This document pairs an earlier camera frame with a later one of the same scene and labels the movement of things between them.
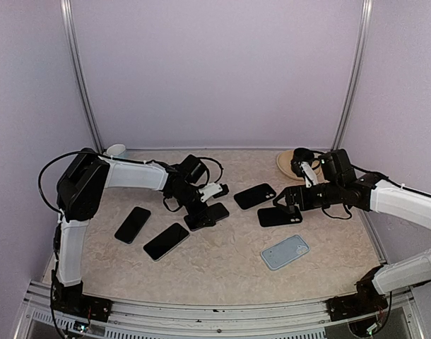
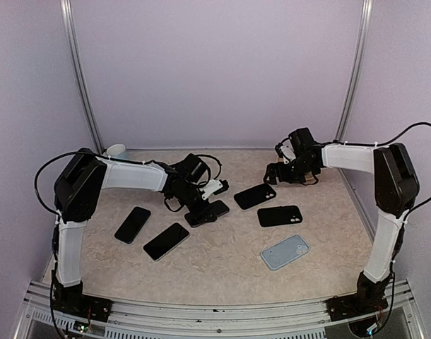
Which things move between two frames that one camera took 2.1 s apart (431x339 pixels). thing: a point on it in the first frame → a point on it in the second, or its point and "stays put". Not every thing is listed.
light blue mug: (116, 150) stays put
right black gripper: (293, 198) → (272, 169)
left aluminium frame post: (66, 10) stays put
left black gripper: (197, 210) stays put
